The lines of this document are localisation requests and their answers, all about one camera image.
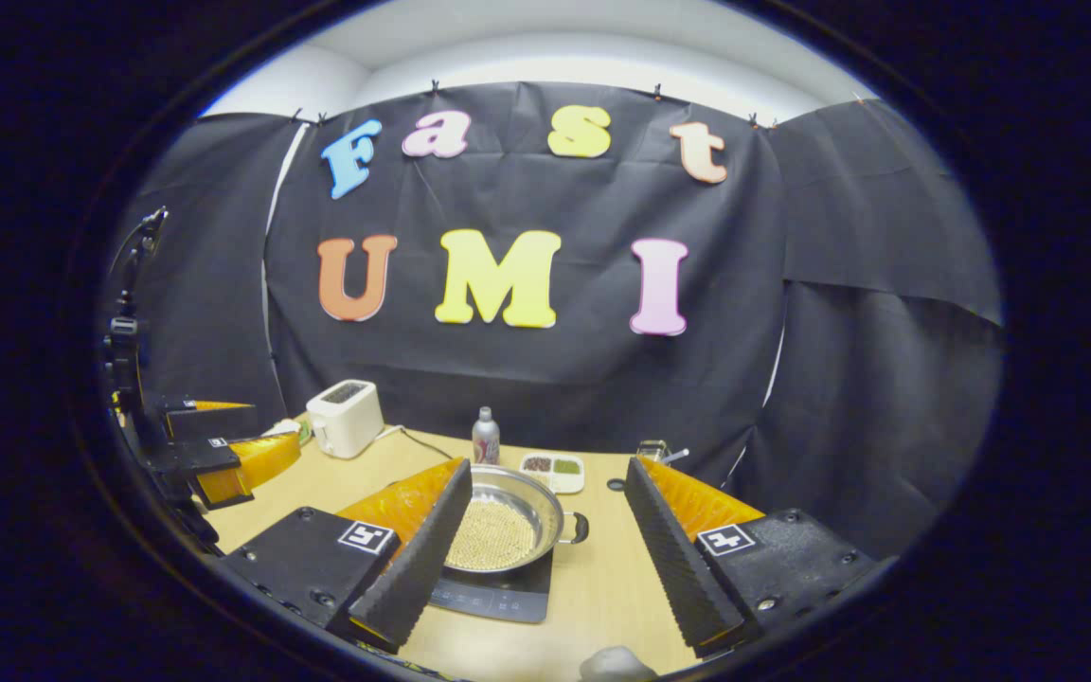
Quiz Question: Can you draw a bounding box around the silver drink bottle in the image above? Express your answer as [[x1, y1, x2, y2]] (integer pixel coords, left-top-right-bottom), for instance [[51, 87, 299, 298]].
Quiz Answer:
[[471, 406, 501, 466]]

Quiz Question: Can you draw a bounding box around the pile of soybeans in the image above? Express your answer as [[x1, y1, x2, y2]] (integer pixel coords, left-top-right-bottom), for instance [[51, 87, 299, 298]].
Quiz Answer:
[[444, 497, 537, 571]]

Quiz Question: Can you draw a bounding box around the stainless steel pot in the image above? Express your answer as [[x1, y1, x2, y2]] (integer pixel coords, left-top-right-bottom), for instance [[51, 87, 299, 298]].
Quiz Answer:
[[441, 463, 590, 576]]

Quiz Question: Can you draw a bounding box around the black power cable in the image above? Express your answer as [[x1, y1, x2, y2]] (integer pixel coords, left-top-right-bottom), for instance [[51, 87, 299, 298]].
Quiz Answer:
[[401, 428, 456, 462]]

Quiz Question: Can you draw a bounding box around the white toaster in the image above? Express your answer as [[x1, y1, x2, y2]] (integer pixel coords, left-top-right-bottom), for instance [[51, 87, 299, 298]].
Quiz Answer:
[[306, 379, 385, 460]]

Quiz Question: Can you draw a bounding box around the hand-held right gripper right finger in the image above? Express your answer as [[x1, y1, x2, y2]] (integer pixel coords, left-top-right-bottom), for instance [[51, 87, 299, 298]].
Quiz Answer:
[[623, 456, 887, 657]]

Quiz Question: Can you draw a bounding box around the white divided bean tray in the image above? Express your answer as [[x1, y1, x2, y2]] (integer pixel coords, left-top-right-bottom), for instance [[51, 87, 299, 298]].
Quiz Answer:
[[519, 452, 586, 495]]

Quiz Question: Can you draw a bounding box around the green plate with bread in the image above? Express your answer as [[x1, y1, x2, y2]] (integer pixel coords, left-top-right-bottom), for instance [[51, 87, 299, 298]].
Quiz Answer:
[[261, 419, 313, 448]]

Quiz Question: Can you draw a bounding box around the black induction cooktop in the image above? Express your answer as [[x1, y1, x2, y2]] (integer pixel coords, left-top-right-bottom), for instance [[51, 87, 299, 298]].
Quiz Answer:
[[427, 549, 554, 624]]

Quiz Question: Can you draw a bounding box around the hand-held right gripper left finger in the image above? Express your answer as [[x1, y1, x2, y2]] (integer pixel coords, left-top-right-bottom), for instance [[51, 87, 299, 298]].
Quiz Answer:
[[222, 458, 474, 655]]

